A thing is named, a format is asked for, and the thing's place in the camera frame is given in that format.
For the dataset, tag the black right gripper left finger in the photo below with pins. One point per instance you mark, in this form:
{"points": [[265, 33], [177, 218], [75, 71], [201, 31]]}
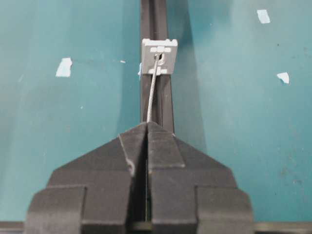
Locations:
{"points": [[93, 193]]}

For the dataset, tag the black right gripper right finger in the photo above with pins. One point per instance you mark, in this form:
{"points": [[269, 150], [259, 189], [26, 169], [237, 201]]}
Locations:
{"points": [[191, 192]]}

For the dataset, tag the grey metal fitting with hole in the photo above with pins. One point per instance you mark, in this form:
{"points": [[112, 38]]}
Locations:
{"points": [[159, 55]]}

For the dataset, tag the blue tape piece lower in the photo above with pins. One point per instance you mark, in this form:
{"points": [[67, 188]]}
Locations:
{"points": [[64, 68]]}

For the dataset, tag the blue tape piece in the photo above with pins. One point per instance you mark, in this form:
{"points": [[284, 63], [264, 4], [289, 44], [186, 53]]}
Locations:
{"points": [[64, 68], [263, 16], [284, 77]]}

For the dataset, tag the blue tape piece middle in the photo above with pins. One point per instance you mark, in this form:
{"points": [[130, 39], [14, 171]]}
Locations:
{"points": [[284, 77]]}

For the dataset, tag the blue tape piece far left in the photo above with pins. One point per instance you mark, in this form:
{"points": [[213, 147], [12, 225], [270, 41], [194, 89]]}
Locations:
{"points": [[263, 16]]}

